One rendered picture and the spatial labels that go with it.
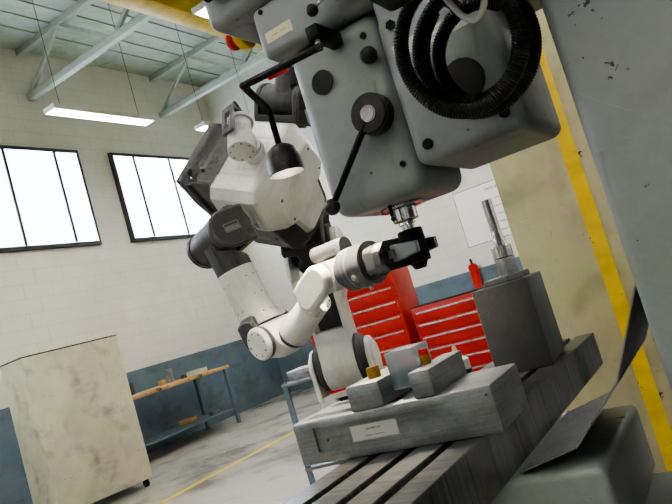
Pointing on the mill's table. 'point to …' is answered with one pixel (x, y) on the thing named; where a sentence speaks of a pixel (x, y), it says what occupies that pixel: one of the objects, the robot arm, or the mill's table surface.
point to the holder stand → (519, 321)
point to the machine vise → (418, 413)
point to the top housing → (235, 17)
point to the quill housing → (402, 162)
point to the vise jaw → (373, 392)
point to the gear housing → (279, 48)
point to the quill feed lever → (366, 115)
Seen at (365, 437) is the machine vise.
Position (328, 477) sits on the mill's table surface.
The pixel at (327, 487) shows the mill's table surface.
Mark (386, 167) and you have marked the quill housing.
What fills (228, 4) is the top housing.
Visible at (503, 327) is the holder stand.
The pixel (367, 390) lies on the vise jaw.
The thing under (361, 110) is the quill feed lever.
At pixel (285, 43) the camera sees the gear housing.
